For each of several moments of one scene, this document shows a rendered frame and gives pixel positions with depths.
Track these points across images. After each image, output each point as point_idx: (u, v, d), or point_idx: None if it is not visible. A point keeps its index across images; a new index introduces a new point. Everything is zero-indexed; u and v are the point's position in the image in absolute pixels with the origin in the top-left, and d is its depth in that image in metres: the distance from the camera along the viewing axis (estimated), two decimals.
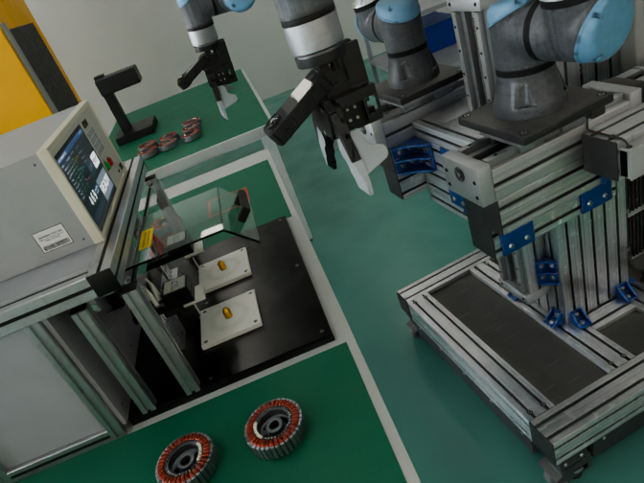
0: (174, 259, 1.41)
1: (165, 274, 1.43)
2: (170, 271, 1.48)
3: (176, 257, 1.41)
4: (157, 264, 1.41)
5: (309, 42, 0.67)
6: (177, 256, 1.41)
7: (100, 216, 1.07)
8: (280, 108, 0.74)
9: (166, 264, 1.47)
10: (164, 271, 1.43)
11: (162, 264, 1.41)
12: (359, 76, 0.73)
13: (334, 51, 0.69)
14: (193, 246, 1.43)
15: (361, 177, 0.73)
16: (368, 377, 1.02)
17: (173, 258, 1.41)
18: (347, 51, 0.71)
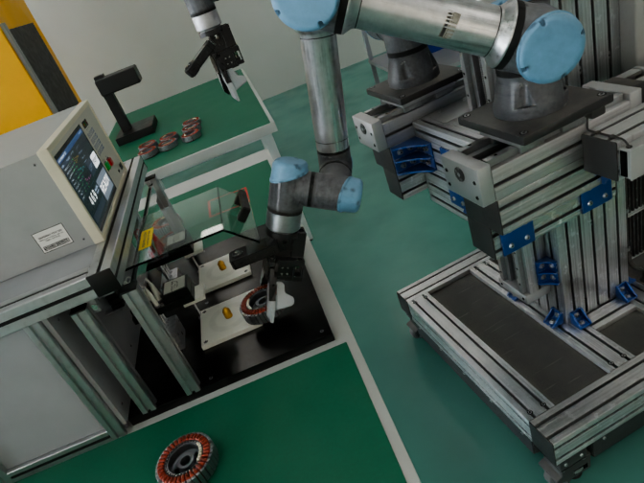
0: (174, 259, 1.41)
1: (165, 274, 1.43)
2: (170, 271, 1.48)
3: (176, 257, 1.41)
4: (157, 264, 1.41)
5: (276, 225, 1.10)
6: (177, 256, 1.41)
7: (100, 216, 1.07)
8: (244, 246, 1.16)
9: (166, 264, 1.47)
10: (164, 271, 1.43)
11: (162, 264, 1.41)
12: (299, 252, 1.15)
13: (289, 236, 1.11)
14: (193, 246, 1.43)
15: (270, 310, 1.14)
16: (368, 377, 1.02)
17: (173, 258, 1.41)
18: (297, 237, 1.14)
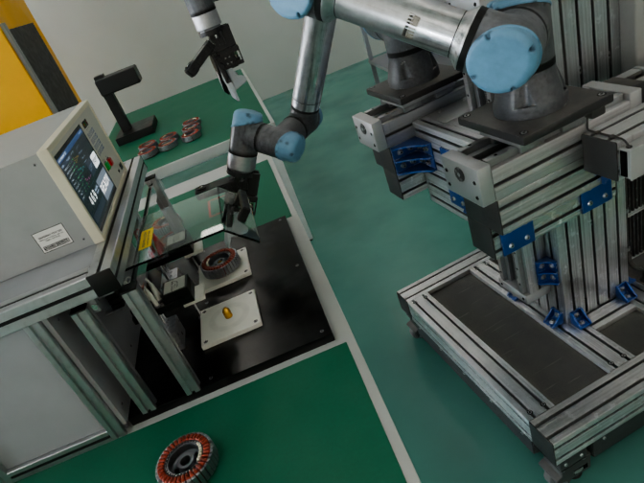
0: (174, 259, 1.41)
1: (165, 274, 1.43)
2: (170, 271, 1.48)
3: (176, 257, 1.41)
4: (157, 264, 1.41)
5: (235, 164, 1.34)
6: (177, 256, 1.41)
7: (100, 216, 1.07)
8: (209, 183, 1.39)
9: (166, 264, 1.47)
10: (164, 271, 1.43)
11: (162, 264, 1.41)
12: (253, 191, 1.39)
13: (244, 174, 1.35)
14: (193, 246, 1.43)
15: (226, 237, 1.38)
16: (368, 377, 1.02)
17: (173, 258, 1.41)
18: (252, 176, 1.38)
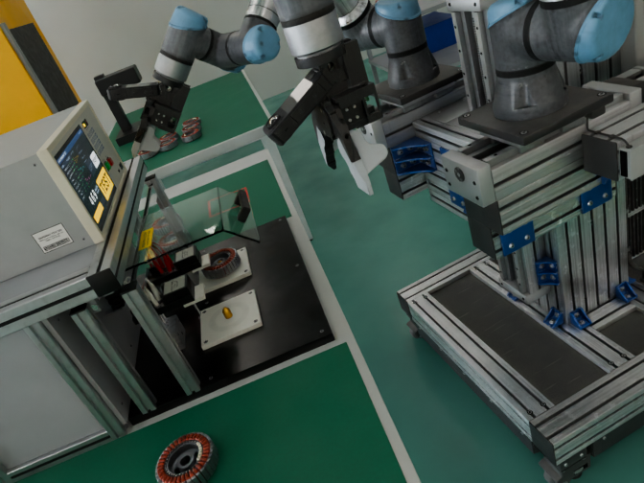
0: (183, 273, 1.43)
1: None
2: None
3: (185, 271, 1.43)
4: (166, 279, 1.43)
5: (309, 42, 0.67)
6: (185, 270, 1.43)
7: (100, 216, 1.07)
8: (280, 108, 0.74)
9: None
10: None
11: (171, 279, 1.43)
12: (359, 76, 0.73)
13: (334, 51, 0.69)
14: (200, 261, 1.45)
15: (360, 177, 0.73)
16: (368, 377, 1.02)
17: (182, 272, 1.43)
18: (347, 51, 0.71)
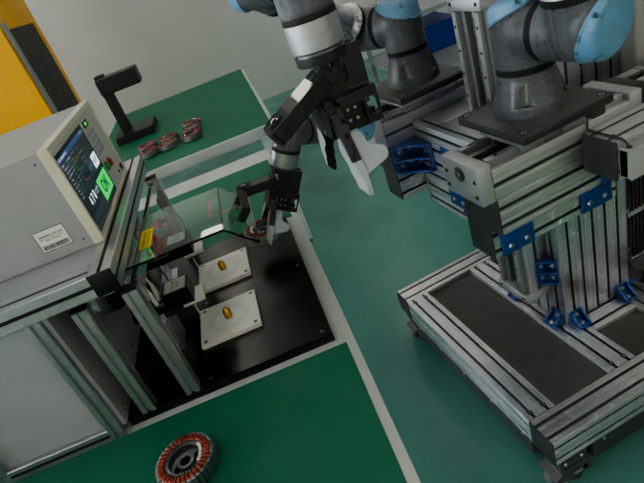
0: (174, 259, 1.41)
1: (165, 274, 1.43)
2: (170, 271, 1.48)
3: (176, 257, 1.41)
4: (157, 264, 1.41)
5: (309, 42, 0.67)
6: (177, 256, 1.41)
7: (100, 216, 1.07)
8: (280, 108, 0.74)
9: (166, 264, 1.47)
10: (164, 271, 1.43)
11: (162, 264, 1.41)
12: (359, 76, 0.73)
13: (334, 51, 0.69)
14: (193, 246, 1.43)
15: (361, 177, 0.73)
16: (368, 377, 1.02)
17: (173, 258, 1.41)
18: (347, 51, 0.71)
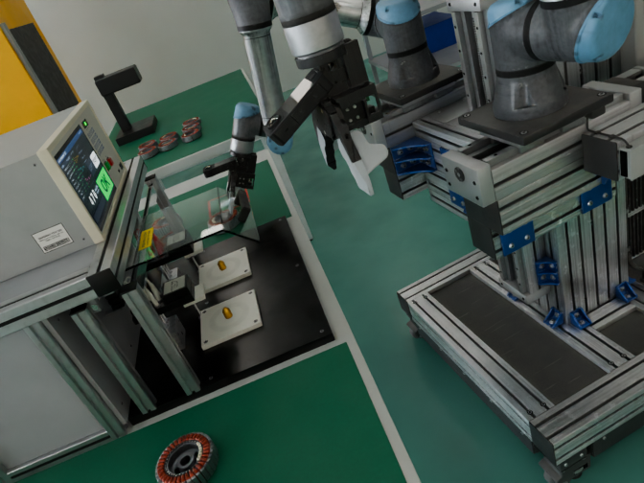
0: (174, 259, 1.41)
1: (165, 274, 1.43)
2: (170, 271, 1.48)
3: (176, 257, 1.41)
4: (157, 264, 1.41)
5: (309, 42, 0.67)
6: (177, 256, 1.41)
7: (100, 216, 1.07)
8: (280, 108, 0.74)
9: (166, 264, 1.47)
10: (164, 271, 1.43)
11: (162, 264, 1.41)
12: (359, 76, 0.73)
13: (334, 51, 0.69)
14: (193, 246, 1.43)
15: (361, 177, 0.73)
16: (368, 377, 1.02)
17: (173, 258, 1.41)
18: (347, 51, 0.71)
